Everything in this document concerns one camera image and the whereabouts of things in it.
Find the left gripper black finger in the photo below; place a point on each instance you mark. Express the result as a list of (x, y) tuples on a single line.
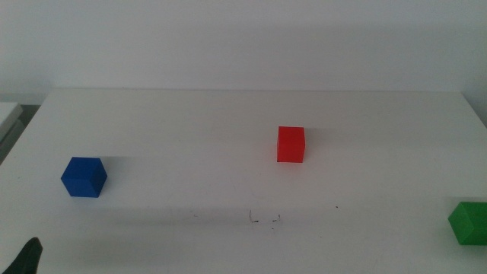
[(26, 259)]

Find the blue cube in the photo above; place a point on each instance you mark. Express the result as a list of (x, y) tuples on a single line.
[(83, 178)]

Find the red cube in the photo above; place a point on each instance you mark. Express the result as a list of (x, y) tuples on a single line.
[(291, 146)]

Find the green cube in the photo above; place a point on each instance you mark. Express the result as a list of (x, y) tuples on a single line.
[(470, 224)]

